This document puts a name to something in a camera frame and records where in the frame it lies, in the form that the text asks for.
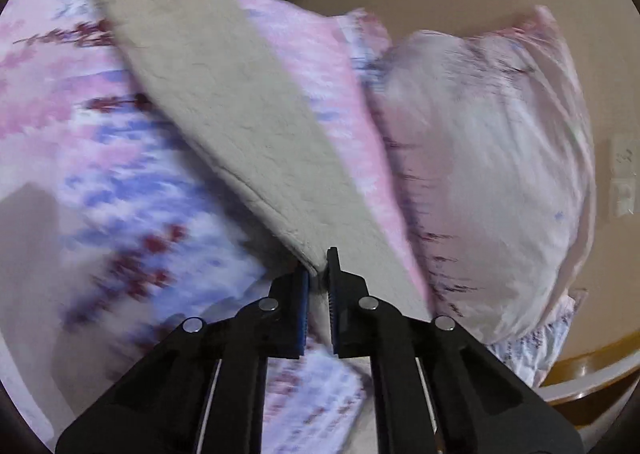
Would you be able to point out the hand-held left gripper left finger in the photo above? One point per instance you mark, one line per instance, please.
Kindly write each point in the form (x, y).
(303, 314)

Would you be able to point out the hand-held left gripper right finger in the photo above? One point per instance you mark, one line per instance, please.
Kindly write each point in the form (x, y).
(334, 319)

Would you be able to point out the beige fleece cloth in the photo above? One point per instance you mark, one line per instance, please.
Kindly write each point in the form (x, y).
(225, 99)

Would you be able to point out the white purple floral pillow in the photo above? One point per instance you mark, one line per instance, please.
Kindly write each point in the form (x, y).
(540, 346)

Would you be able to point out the pale pink pillow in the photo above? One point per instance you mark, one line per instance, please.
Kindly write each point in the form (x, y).
(490, 174)

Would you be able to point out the wooden bed headboard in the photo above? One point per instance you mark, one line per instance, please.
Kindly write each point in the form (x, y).
(590, 374)

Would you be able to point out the pink floral bed sheet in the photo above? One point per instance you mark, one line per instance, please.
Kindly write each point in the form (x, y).
(100, 144)

